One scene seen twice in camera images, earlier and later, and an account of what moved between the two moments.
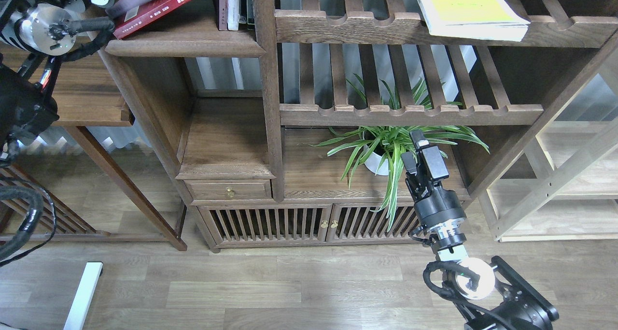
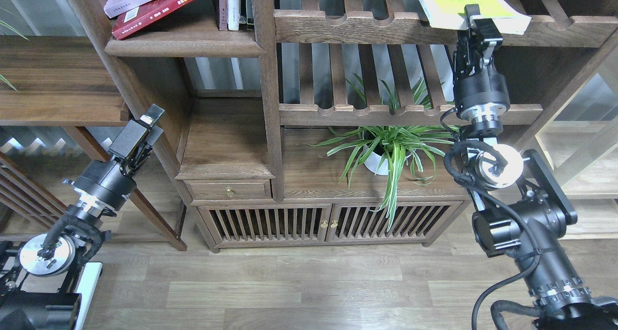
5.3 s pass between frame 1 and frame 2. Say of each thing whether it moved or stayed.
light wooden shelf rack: stayed
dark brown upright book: stayed
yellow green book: stayed
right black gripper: moved
